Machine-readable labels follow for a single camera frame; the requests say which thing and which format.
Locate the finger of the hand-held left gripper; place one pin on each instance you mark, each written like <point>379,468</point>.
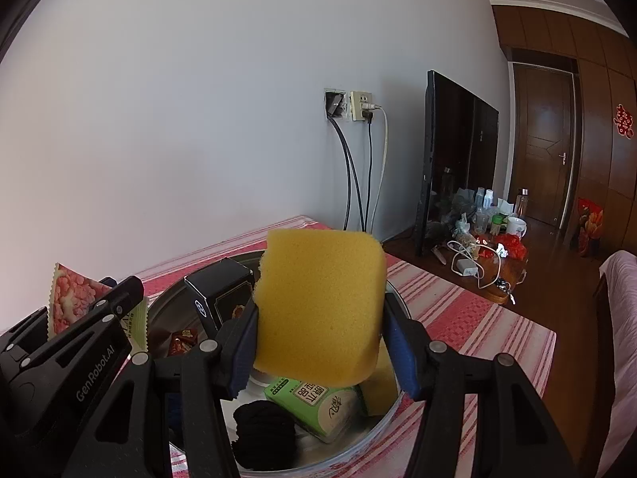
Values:
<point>25,328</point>
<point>119,298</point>

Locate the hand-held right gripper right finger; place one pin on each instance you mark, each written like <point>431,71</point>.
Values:
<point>403,353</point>

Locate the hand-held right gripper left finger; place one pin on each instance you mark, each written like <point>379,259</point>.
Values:
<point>244,353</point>

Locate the white green snack packet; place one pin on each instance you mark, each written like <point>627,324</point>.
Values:
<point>141,326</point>

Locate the yellow green scouring sponge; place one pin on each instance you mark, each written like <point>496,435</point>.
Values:
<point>321,303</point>
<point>380,383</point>

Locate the pink white snack packet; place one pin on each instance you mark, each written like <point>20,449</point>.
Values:
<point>69,298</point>

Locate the round blue metal tin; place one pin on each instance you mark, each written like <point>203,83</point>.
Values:
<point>171,303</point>

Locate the red snack packet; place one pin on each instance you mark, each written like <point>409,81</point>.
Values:
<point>183,341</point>

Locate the black cardboard box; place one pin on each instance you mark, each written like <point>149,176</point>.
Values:
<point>219,289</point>

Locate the black sock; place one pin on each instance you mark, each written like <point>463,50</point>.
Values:
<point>263,433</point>

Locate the green tissue pack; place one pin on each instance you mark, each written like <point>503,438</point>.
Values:
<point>313,403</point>

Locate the wooden television stand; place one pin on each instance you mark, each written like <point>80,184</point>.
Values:
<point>428,271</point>

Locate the white charger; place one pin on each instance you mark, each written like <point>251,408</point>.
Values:
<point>465,266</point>

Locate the clear plastic bag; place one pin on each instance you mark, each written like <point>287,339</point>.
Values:
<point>463,231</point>

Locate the red plastic bag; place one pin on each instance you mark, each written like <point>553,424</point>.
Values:
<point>512,246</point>

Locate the green jar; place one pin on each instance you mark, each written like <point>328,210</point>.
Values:
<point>499,223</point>

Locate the white mug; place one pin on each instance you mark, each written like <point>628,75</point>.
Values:
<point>517,227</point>

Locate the clear plastic bottle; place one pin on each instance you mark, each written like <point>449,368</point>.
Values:
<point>488,200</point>
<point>480,201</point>

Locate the black television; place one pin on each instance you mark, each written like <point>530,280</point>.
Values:
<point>458,169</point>

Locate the pink blanket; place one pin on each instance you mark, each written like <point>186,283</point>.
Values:
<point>619,318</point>

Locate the red gift bag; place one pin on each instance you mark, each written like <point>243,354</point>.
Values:
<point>589,226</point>

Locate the dark wooden door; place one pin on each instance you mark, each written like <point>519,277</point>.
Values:
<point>542,144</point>

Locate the dark wooden wardrobe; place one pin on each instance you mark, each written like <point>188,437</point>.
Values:
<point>597,109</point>

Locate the red paper decoration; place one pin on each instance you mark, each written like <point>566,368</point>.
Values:
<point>624,122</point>

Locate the beige wall socket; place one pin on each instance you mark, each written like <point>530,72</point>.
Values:
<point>361,106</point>

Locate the dark wall socket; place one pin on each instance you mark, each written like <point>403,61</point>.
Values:
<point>334,104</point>

